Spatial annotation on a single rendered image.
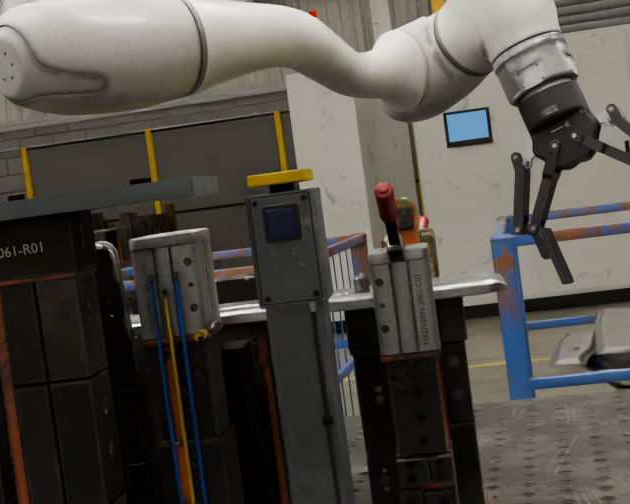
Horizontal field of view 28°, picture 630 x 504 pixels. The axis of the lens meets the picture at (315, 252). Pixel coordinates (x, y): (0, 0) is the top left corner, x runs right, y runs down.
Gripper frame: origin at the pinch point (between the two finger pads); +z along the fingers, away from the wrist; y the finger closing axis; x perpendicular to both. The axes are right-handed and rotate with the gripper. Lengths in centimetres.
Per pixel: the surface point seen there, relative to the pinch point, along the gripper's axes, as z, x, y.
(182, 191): -18, -43, -27
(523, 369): -1, 174, -71
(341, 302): -7.1, -8.2, -31.1
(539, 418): 14, 64, -37
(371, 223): -173, 720, -310
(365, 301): -6.2, -7.1, -28.5
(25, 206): -23, -48, -41
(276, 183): -16.0, -35.9, -20.4
